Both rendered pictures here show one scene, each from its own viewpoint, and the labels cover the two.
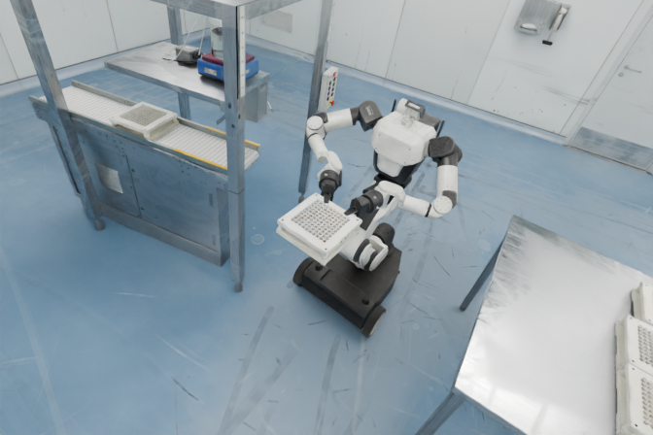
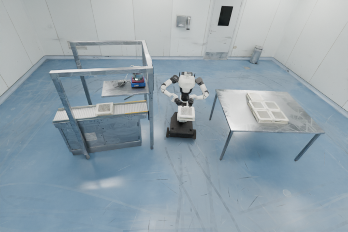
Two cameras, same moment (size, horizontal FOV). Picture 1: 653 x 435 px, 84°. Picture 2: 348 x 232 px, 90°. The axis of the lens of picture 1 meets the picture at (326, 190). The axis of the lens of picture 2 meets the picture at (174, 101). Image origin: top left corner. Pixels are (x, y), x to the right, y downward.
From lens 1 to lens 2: 1.46 m
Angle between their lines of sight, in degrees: 24
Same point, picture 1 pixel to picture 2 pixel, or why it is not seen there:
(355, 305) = (188, 132)
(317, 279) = (174, 131)
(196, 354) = (157, 170)
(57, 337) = (113, 192)
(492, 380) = (235, 125)
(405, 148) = (190, 84)
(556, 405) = (247, 123)
